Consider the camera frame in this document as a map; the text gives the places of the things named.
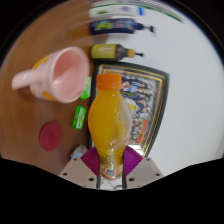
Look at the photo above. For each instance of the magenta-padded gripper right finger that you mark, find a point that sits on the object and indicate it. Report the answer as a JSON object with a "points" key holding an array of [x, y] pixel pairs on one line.
{"points": [[144, 171]]}

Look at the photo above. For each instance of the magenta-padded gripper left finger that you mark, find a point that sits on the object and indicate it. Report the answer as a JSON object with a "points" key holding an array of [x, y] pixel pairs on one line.
{"points": [[77, 172]]}

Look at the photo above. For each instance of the orange-capped juice bottle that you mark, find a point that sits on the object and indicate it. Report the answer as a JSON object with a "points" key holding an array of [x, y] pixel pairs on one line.
{"points": [[109, 123]]}

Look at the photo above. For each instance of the blue and white tissue pack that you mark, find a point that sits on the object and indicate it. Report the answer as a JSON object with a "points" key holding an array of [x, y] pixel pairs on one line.
{"points": [[79, 152]]}

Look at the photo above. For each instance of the flat round red coaster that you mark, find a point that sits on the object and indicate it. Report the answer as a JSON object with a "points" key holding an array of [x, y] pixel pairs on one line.
{"points": [[50, 136]]}

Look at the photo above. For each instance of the small green packet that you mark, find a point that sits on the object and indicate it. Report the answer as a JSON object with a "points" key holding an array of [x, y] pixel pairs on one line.
{"points": [[86, 89], [79, 117]]}

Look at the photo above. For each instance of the framed group picture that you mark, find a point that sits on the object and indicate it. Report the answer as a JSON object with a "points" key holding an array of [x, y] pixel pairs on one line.
{"points": [[146, 100]]}

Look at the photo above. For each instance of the pink mug with orange dots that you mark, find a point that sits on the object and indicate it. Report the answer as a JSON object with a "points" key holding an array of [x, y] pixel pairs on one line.
{"points": [[63, 75]]}

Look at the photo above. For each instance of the brown pump bottle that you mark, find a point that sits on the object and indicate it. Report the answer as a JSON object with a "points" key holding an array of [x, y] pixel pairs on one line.
{"points": [[106, 51]]}

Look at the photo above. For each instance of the dark blue pump bottle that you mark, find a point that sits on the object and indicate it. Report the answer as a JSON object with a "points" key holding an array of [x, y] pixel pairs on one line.
{"points": [[113, 26]]}

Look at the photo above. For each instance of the white shampoo bottle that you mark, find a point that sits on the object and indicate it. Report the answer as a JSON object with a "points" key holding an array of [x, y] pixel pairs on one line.
{"points": [[113, 12]]}

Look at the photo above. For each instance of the tall white and green box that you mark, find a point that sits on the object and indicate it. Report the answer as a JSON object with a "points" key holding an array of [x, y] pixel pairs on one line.
{"points": [[156, 9]]}

